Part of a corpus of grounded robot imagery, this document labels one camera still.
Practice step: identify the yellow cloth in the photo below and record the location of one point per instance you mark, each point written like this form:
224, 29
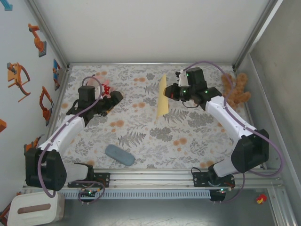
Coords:
162, 103

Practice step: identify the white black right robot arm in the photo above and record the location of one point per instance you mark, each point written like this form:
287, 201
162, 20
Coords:
225, 117

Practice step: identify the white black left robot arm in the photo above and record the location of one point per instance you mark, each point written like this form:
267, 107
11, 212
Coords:
63, 134

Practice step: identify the pink plush toy red dress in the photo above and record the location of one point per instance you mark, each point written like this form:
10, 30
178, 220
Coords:
107, 89

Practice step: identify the brown teddy bear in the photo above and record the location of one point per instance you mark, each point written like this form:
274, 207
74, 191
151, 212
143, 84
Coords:
240, 94

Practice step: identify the blue-grey glasses case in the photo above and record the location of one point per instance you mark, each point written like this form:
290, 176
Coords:
120, 155

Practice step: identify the floral patterned tablecloth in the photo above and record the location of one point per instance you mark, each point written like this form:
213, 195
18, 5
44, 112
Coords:
164, 153

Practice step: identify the white tissue box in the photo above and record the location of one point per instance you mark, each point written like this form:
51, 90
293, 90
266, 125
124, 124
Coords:
35, 209

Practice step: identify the small red yellow toy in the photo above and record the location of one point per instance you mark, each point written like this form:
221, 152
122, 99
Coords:
261, 199

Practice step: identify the aluminium side rail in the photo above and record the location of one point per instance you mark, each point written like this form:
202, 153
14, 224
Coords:
249, 117
61, 91

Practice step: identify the aluminium back rail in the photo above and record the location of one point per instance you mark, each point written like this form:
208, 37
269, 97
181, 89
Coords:
150, 63

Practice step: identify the aluminium frame post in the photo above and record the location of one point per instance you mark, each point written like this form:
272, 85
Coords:
48, 33
257, 30

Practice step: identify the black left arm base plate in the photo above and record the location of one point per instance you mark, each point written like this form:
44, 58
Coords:
104, 180

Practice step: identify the aluminium front rail beam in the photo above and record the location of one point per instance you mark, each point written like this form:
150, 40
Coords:
150, 181

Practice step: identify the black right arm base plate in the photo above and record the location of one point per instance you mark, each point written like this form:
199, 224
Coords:
200, 180

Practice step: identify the blue wall sticker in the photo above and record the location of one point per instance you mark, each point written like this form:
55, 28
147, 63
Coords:
7, 5

